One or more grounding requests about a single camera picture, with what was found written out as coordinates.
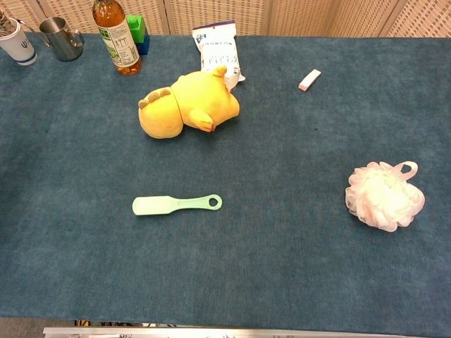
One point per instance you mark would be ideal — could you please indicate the yellow plush toy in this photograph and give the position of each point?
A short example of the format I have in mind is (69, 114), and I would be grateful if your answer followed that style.
(204, 98)

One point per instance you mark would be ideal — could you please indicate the green plastic brush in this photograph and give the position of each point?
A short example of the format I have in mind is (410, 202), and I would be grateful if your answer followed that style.
(151, 205)

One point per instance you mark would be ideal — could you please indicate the blue table cloth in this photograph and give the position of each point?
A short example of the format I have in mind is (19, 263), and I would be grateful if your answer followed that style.
(246, 264)

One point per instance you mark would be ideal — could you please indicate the white plastic refill pouch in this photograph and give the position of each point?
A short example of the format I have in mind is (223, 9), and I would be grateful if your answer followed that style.
(216, 49)

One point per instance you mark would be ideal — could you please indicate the white pink eraser block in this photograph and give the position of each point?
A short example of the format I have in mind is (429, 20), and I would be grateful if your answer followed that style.
(309, 80)

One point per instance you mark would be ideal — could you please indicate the blue building block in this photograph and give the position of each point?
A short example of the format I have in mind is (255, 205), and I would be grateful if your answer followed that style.
(143, 45)

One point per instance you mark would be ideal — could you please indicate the pink bath pouf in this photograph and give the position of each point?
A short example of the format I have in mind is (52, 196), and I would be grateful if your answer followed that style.
(384, 197)

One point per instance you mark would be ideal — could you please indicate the green building block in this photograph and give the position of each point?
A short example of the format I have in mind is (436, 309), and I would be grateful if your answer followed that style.
(135, 28)

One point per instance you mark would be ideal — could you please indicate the amber tea bottle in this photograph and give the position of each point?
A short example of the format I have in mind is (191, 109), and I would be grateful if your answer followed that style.
(118, 38)

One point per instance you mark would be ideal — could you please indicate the woven folding screen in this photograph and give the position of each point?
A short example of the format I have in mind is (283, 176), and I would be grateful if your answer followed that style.
(299, 15)

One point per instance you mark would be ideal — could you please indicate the steel pitcher cup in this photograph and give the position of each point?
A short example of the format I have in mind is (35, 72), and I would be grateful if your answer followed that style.
(61, 42)

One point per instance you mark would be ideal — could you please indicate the white paper cup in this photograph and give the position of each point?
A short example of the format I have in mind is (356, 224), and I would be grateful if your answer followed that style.
(19, 47)

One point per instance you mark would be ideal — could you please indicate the aluminium frame rail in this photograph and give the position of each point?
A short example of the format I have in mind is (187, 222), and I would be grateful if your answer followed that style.
(211, 332)

